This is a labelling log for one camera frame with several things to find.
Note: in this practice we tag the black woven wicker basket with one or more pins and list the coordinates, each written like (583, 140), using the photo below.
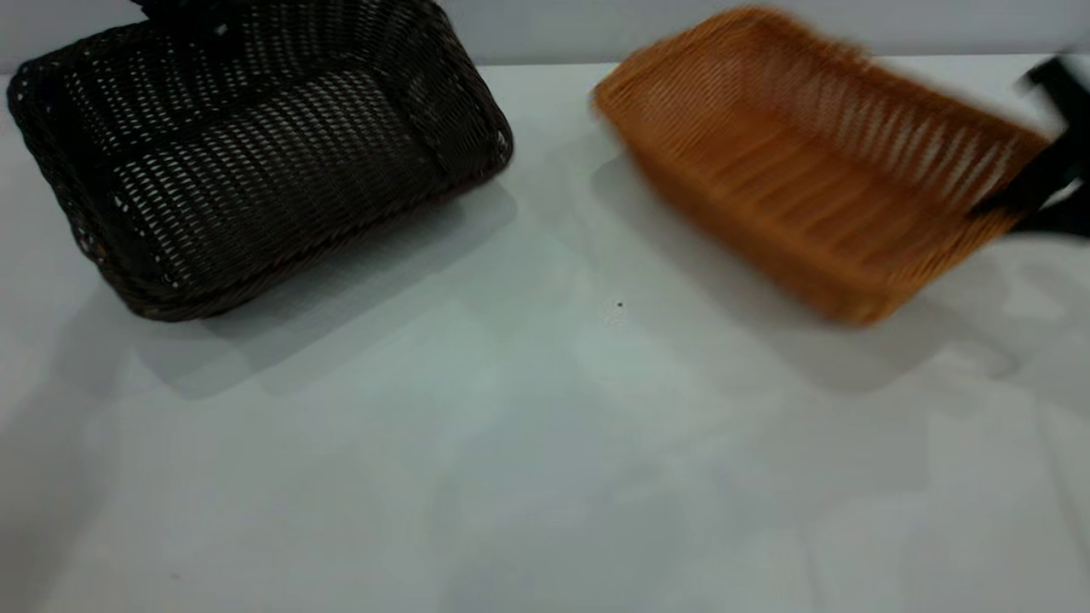
(255, 170)

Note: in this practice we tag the orange woven wicker basket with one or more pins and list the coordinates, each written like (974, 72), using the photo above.
(809, 179)

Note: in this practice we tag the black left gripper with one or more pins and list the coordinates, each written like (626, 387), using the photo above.
(174, 8)

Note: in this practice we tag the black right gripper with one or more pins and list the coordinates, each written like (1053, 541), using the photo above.
(1069, 94)

